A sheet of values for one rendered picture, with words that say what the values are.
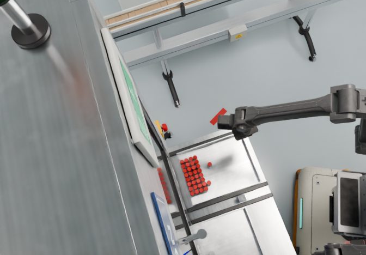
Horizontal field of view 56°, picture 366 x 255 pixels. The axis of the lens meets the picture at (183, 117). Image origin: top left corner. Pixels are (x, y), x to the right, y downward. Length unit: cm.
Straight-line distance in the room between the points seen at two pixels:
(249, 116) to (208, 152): 52
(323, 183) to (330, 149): 43
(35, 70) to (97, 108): 12
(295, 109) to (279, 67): 177
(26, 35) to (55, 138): 18
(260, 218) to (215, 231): 21
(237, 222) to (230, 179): 20
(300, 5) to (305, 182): 118
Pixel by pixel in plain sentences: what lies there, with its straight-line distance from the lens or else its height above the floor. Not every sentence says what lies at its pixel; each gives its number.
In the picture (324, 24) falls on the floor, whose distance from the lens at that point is 321.
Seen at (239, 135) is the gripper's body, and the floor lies 117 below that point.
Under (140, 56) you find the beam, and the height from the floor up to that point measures 55.
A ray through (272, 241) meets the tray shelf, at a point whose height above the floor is 88.
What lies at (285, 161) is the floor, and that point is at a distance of 267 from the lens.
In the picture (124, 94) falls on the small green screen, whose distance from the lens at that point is 55.
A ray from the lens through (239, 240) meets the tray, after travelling 168.
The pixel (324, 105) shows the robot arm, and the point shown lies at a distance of 113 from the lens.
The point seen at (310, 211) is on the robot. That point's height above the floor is 28.
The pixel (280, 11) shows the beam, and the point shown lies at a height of 55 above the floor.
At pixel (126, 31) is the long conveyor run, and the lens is 202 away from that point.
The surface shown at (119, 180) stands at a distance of 48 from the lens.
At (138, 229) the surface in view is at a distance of 47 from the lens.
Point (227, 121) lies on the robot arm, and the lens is 134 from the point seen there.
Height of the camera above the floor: 256
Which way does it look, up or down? 71 degrees down
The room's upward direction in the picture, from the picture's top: 13 degrees counter-clockwise
